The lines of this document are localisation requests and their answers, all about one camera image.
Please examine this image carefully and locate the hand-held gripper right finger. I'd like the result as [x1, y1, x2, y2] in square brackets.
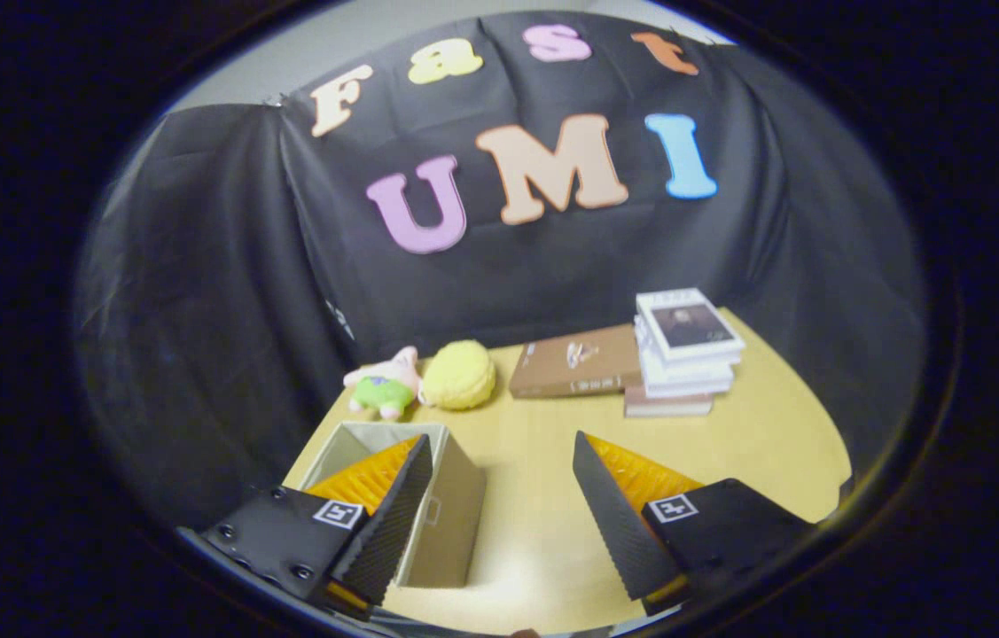
[572, 431, 819, 617]

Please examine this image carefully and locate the tan fabric storage box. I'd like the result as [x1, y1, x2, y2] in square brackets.
[300, 422, 488, 589]

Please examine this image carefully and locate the white book with portrait cover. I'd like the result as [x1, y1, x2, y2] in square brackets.
[636, 288, 746, 366]

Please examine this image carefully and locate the pinkish brown book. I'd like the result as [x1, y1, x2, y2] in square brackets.
[624, 385, 714, 418]

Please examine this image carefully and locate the pink star plush toy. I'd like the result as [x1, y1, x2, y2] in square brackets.
[344, 346, 423, 421]

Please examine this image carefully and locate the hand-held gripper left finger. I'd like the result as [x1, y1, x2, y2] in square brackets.
[202, 432, 435, 617]

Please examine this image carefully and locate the brown hardcover book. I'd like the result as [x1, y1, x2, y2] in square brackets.
[509, 323, 644, 400]

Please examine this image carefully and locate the yellow plush ball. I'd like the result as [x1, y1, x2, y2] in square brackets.
[422, 339, 497, 411]

